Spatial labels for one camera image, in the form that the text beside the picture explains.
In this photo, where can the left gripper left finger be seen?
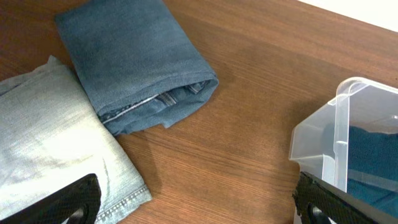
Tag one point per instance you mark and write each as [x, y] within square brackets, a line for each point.
[77, 203]

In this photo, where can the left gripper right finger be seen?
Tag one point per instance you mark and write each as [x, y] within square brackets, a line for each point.
[318, 202]

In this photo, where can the teal blue garment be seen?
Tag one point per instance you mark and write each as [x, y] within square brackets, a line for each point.
[372, 169]

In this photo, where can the light blue jeans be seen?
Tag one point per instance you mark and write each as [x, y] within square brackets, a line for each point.
[51, 137]

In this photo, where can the dark blue jeans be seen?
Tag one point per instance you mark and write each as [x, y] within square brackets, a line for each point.
[135, 63]

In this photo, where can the clear plastic storage bin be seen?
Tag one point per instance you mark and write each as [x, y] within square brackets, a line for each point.
[320, 143]

